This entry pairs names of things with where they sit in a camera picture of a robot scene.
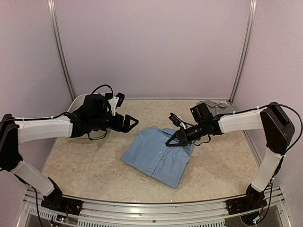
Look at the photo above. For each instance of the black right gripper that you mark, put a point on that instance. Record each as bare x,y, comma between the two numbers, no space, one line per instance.
182,136

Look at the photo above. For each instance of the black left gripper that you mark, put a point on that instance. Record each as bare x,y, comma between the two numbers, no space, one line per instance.
119,127

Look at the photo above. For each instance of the light blue long sleeve shirt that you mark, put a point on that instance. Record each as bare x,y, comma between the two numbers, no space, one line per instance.
149,154

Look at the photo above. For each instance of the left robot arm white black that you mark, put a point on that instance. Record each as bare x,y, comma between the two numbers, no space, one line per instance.
96,113

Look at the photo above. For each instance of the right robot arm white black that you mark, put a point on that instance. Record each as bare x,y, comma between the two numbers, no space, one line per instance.
271,119

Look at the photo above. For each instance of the folded grey button shirt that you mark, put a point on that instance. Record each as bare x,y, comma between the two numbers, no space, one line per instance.
218,107

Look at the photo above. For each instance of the white plastic laundry basket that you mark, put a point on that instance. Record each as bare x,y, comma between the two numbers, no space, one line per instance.
77,102

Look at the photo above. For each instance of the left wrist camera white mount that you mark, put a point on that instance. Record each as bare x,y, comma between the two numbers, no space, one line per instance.
115,102

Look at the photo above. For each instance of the front aluminium frame rail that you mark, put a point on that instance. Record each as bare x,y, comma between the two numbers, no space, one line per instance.
98,213

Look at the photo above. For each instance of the right aluminium corner post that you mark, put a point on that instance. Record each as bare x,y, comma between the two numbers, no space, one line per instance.
244,51

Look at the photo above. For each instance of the aluminium corner post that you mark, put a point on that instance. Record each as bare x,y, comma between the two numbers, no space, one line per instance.
59,47
244,51

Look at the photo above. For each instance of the left aluminium corner post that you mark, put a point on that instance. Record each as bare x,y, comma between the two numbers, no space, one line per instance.
59,47

